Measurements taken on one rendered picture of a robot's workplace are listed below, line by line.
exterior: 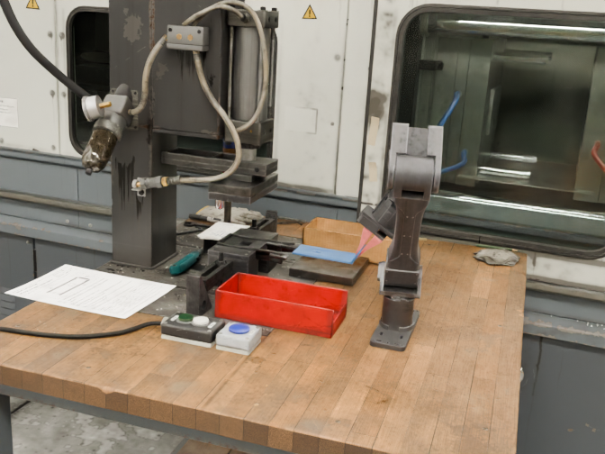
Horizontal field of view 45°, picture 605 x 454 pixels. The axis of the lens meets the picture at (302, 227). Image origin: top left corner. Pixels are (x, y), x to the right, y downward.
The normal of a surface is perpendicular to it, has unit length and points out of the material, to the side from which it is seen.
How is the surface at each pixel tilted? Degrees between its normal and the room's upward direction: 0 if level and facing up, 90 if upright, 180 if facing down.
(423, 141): 72
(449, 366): 0
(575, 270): 90
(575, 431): 90
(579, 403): 90
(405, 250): 119
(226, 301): 90
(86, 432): 0
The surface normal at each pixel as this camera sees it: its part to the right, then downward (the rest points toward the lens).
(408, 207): -0.15, 0.70
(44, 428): 0.06, -0.96
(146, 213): -0.30, 0.25
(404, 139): -0.05, -0.47
